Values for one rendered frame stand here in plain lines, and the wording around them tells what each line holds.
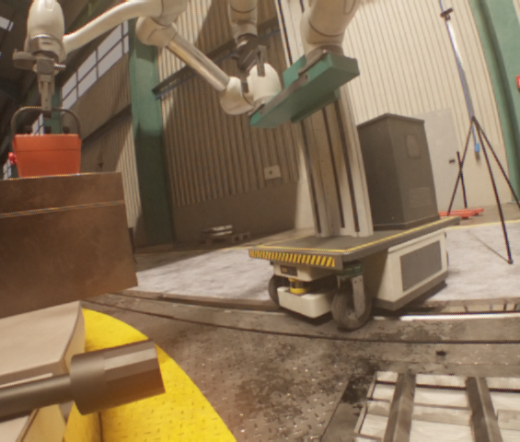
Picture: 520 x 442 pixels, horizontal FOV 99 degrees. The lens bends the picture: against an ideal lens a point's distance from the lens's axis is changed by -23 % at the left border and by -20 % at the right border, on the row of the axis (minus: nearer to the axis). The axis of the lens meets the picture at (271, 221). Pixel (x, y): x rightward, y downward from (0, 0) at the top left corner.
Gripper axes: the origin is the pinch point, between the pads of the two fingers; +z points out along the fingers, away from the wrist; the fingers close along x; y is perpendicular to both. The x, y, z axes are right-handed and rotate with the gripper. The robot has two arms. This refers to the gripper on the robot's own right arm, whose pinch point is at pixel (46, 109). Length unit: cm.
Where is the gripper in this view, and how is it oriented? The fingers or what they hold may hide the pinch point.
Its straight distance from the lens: 101.8
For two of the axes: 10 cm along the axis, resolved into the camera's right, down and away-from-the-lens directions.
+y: 7.5, -1.3, 6.5
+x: -6.5, 0.8, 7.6
